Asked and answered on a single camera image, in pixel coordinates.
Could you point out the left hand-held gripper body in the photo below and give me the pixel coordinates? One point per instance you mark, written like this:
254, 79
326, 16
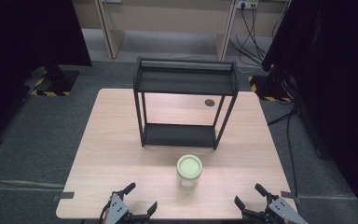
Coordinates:
117, 209

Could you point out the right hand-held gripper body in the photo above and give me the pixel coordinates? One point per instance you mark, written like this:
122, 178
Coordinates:
283, 211

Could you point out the glass jar with green lid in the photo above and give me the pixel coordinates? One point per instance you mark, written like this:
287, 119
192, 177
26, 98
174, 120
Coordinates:
189, 168

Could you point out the person's left hand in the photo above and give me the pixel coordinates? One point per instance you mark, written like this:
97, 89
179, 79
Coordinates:
107, 216

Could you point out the grey tape strip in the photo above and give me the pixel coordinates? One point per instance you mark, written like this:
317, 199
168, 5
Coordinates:
289, 196
63, 196

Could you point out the dark round table grommet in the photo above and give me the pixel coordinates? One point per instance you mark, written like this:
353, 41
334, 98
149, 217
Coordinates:
209, 102

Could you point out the black stand base striped tape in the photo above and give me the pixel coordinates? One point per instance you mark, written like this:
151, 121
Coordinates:
57, 81
272, 88

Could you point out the black two-tier metal rack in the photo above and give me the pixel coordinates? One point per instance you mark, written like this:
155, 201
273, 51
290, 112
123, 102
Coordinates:
183, 82

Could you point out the black curtain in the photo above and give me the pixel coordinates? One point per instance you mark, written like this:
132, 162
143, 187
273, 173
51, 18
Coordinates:
18, 62
338, 93

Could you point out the beige wooden desk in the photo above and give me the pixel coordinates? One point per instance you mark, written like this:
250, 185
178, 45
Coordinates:
167, 15

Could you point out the white wall power socket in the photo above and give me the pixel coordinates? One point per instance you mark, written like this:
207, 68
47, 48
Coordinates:
247, 4

